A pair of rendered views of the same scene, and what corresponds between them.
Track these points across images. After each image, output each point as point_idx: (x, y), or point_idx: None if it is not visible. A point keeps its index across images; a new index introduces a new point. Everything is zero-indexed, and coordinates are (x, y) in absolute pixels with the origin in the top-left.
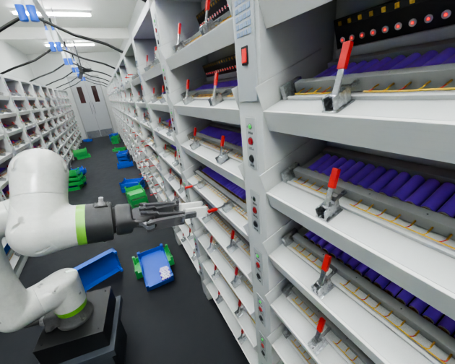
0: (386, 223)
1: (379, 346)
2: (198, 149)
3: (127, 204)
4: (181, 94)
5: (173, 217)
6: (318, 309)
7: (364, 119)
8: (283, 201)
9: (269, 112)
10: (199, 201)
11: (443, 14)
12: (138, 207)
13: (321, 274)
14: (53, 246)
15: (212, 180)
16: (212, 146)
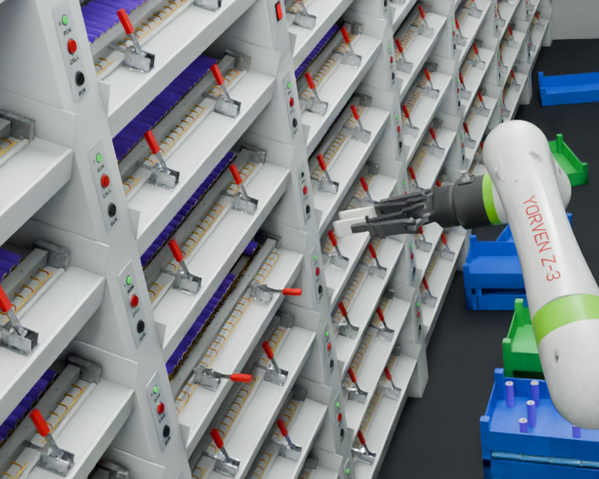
0: (318, 88)
1: (349, 166)
2: (200, 274)
3: (436, 188)
4: None
5: (396, 196)
6: None
7: (325, 20)
8: (313, 134)
9: (296, 54)
10: (337, 220)
11: None
12: (421, 213)
13: (326, 174)
14: None
15: (198, 343)
16: (199, 238)
